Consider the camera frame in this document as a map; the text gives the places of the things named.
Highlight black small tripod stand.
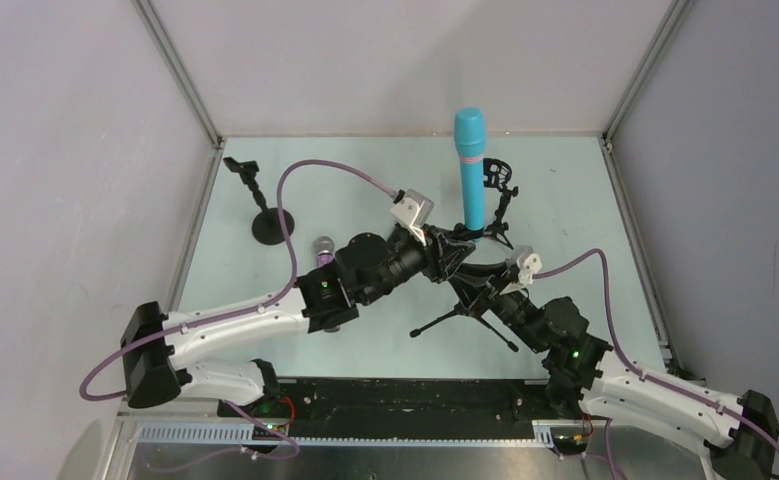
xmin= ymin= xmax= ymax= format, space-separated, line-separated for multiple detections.
xmin=409 ymin=221 xmax=520 ymax=354

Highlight black shock-mount tripod stand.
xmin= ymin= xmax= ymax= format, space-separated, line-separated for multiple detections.
xmin=483 ymin=158 xmax=519 ymax=249

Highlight purple glitter microphone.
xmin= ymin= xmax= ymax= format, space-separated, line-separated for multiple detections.
xmin=312 ymin=236 xmax=335 ymax=267

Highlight teal blue microphone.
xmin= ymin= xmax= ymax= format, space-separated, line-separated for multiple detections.
xmin=453 ymin=107 xmax=487 ymax=232

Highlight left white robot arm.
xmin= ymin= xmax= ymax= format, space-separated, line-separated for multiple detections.
xmin=121 ymin=225 xmax=475 ymax=409

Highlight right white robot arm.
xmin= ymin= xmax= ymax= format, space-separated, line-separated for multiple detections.
xmin=451 ymin=265 xmax=779 ymax=479

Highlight black round-base mic stand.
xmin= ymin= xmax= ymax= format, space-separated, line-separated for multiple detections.
xmin=222 ymin=157 xmax=295 ymax=246

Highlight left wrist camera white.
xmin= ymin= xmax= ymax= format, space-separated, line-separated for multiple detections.
xmin=390 ymin=190 xmax=434 ymax=246

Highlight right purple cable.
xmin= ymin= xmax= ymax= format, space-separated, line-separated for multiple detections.
xmin=534 ymin=248 xmax=779 ymax=480

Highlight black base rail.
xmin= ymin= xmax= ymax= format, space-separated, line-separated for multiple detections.
xmin=241 ymin=377 xmax=583 ymax=441

